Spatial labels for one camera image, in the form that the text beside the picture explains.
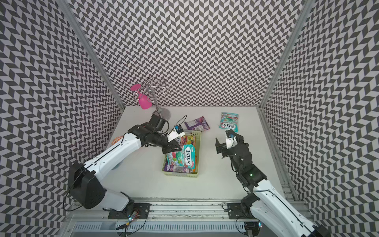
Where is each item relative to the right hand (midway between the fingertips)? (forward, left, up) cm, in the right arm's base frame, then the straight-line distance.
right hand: (226, 138), depth 76 cm
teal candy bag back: (+28, -9, -19) cm, 35 cm away
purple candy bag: (-10, +26, -16) cm, 33 cm away
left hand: (-4, +25, -3) cm, 26 cm away
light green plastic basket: (+12, +15, -16) cm, 25 cm away
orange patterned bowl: (+9, +68, -15) cm, 71 cm away
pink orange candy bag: (+9, +22, -15) cm, 28 cm away
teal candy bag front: (-8, +21, -5) cm, 23 cm away
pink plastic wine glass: (+36, +53, -7) cm, 64 cm away
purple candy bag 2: (+24, +14, -18) cm, 33 cm away
